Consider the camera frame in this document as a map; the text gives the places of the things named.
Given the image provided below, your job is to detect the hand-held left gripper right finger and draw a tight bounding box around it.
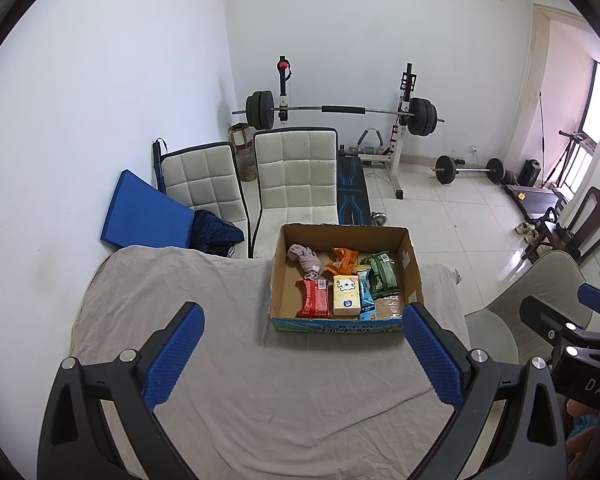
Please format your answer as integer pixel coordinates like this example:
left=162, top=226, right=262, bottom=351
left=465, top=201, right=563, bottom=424
left=402, top=302, right=567, bottom=480

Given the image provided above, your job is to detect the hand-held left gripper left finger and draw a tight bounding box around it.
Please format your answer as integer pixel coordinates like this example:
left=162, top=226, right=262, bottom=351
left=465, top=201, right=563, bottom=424
left=37, top=301, right=206, bottom=480

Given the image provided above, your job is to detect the blue tube packet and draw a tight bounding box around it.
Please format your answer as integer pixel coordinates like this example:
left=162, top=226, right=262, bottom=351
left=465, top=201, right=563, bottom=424
left=356, top=268, right=378, bottom=322

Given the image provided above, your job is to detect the green snack packet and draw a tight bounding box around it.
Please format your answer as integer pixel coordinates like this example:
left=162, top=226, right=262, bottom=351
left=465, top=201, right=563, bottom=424
left=364, top=252, right=402, bottom=297

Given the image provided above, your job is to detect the cardboard box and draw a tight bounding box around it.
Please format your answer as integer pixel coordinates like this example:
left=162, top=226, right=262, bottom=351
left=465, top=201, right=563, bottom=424
left=268, top=223, right=425, bottom=334

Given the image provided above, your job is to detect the cream tissue pack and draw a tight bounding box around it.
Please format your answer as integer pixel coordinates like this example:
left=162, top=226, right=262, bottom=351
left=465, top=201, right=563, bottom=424
left=332, top=274, right=362, bottom=317

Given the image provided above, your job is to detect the orange snack packet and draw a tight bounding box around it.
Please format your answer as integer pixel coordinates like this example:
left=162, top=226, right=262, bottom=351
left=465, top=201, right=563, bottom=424
left=328, top=247, right=358, bottom=276

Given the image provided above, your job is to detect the red tissue packet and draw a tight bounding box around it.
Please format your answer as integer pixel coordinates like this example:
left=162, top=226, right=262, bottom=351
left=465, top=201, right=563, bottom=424
left=295, top=278, right=332, bottom=318

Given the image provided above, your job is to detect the purple sock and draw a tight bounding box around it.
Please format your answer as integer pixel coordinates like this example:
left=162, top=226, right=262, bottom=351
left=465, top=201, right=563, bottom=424
left=286, top=244, right=322, bottom=281

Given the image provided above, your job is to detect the grey plastic chair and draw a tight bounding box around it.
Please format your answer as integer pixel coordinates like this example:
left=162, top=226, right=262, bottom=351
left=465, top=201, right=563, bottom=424
left=464, top=250, right=596, bottom=366

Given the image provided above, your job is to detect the grey tablecloth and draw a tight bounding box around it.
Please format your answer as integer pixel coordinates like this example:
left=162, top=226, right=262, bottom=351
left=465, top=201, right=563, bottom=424
left=70, top=245, right=473, bottom=480

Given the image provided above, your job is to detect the brown wooden chair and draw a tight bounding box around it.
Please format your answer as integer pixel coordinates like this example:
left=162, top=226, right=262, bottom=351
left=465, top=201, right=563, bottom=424
left=562, top=186, right=600, bottom=266

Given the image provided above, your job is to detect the treadmill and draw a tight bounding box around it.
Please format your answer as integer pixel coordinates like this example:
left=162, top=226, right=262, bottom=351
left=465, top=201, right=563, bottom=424
left=500, top=182, right=566, bottom=221

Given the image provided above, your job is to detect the dark blue clothing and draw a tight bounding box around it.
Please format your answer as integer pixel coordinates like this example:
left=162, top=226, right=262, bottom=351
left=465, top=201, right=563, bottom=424
left=192, top=209, right=245, bottom=257

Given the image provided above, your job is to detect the black speaker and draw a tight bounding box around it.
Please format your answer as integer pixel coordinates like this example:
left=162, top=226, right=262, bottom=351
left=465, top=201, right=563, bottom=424
left=519, top=159, right=542, bottom=186

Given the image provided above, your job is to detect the blue foam mat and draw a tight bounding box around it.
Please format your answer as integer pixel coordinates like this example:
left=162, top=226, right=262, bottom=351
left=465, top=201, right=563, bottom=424
left=100, top=169, right=198, bottom=251

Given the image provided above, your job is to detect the white padded chair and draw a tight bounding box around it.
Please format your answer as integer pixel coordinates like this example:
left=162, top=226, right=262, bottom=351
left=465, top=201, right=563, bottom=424
left=250, top=127, right=340, bottom=259
left=160, top=141, right=248, bottom=257

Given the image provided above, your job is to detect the short barbell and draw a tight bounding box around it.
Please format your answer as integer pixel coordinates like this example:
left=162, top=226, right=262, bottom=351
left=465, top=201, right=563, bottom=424
left=432, top=155, right=505, bottom=186

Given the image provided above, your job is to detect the black weight bench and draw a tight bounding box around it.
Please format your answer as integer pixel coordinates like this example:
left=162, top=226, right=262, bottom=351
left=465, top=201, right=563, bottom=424
left=336, top=155, right=373, bottom=226

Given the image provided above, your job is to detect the blue black pole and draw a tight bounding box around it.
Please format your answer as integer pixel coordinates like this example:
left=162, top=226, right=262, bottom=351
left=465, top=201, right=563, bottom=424
left=152, top=137, right=169, bottom=195

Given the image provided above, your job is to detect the white barbell rack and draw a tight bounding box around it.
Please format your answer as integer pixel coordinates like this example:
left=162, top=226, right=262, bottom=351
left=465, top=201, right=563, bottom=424
left=275, top=55, right=419, bottom=200

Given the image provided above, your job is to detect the grey bench leg roller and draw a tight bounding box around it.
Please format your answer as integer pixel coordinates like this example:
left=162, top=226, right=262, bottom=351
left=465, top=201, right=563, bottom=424
left=356, top=128, right=386, bottom=156

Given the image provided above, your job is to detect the long barbell with black plates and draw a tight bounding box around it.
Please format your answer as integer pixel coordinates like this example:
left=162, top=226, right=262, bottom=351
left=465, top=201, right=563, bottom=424
left=231, top=91, right=445, bottom=137

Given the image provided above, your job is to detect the dark chair frame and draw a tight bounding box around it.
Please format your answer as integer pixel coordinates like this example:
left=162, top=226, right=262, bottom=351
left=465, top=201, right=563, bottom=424
left=522, top=207, right=581, bottom=263

